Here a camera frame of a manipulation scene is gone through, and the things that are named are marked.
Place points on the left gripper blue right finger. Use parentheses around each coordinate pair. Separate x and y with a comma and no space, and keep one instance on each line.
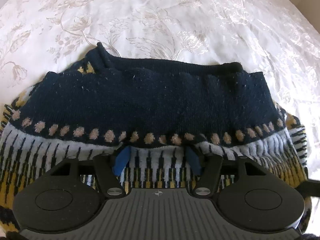
(207,168)

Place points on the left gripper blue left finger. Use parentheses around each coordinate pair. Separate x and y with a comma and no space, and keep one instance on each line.
(108,168)

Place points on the navy yellow patterned knit sweater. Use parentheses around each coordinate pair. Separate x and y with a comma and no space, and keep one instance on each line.
(53,130)

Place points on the white floral bedspread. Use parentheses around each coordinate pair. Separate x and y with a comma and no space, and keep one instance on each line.
(272,36)

